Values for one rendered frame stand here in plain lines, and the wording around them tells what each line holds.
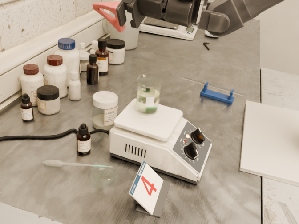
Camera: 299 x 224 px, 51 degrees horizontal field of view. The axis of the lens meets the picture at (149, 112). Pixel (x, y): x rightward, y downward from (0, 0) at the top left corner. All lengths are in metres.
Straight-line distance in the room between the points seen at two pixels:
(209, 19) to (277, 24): 1.49
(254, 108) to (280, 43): 1.21
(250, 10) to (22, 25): 0.60
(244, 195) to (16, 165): 0.46
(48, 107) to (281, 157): 0.56
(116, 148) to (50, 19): 0.54
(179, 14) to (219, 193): 0.35
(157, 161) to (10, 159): 0.30
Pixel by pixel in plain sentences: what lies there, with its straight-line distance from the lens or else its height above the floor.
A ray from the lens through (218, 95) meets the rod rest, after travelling 0.98.
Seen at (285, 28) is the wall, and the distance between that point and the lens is 2.10.
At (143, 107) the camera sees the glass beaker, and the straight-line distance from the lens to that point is 0.66.
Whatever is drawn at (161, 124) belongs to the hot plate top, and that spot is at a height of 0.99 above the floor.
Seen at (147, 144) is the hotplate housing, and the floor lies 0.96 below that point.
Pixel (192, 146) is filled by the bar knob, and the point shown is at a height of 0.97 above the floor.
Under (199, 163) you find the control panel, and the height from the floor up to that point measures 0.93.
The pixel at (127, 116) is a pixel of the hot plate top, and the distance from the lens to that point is 0.66.
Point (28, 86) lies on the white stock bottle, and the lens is 0.84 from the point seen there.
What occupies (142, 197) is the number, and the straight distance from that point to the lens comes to 0.58.
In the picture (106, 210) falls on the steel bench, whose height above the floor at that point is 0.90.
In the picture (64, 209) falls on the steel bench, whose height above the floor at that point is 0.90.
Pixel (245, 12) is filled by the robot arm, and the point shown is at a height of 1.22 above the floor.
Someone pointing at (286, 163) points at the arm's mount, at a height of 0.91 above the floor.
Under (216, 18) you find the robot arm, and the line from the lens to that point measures 0.61.
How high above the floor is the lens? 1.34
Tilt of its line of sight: 31 degrees down
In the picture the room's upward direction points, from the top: 7 degrees clockwise
